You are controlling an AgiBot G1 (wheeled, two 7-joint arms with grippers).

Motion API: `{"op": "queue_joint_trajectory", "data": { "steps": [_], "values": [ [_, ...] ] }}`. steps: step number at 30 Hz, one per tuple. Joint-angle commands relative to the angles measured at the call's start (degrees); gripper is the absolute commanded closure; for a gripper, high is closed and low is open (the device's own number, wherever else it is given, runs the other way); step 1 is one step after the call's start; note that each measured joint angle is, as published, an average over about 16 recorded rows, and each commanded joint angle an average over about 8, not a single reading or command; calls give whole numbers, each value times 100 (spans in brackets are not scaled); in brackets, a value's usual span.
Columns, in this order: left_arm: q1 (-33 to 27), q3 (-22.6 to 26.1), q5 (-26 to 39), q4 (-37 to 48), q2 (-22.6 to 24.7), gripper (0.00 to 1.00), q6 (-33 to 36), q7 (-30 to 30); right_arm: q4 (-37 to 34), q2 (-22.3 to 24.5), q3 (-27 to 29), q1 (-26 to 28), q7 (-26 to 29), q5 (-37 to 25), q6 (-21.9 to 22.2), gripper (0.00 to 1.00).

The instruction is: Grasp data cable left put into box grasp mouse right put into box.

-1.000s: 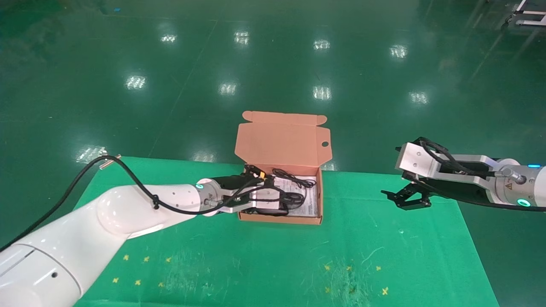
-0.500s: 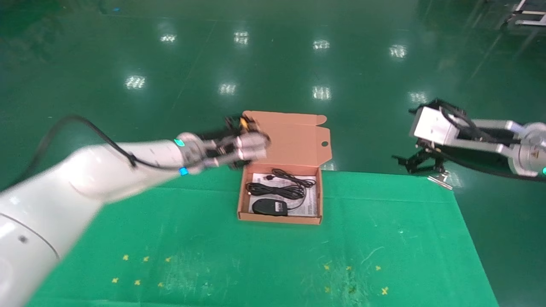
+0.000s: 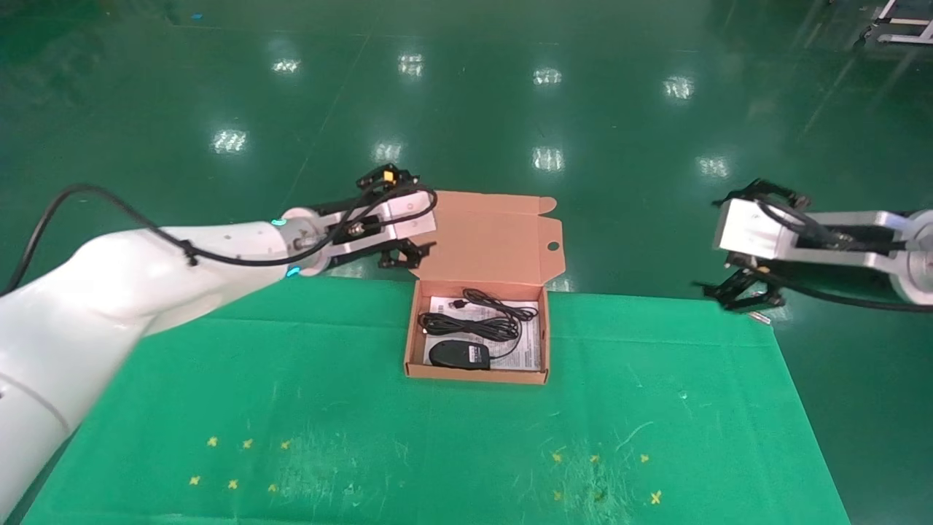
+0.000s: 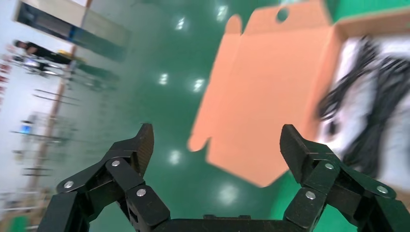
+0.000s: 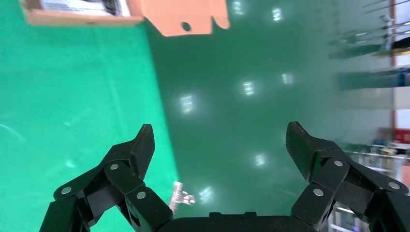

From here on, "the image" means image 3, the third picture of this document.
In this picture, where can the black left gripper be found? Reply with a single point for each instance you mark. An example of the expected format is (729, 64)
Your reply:
(357, 255)

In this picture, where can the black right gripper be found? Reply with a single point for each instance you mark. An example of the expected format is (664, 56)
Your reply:
(838, 273)

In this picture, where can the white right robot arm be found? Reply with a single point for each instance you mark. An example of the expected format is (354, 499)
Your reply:
(920, 255)

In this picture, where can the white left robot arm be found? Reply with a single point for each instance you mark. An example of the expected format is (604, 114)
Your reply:
(109, 292)

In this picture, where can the orange cardboard box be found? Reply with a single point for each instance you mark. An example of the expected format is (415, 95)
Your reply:
(481, 240)

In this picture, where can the metal binder clip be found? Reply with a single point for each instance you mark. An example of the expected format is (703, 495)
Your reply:
(762, 317)

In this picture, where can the white printed instruction sheet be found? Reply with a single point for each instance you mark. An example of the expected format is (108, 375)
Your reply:
(528, 351)

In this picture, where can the green table mat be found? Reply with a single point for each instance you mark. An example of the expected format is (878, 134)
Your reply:
(408, 437)

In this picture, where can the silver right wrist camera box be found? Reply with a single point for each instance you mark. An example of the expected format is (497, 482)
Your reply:
(751, 230)

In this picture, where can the white metal frame cart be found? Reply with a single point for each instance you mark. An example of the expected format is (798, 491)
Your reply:
(900, 22)

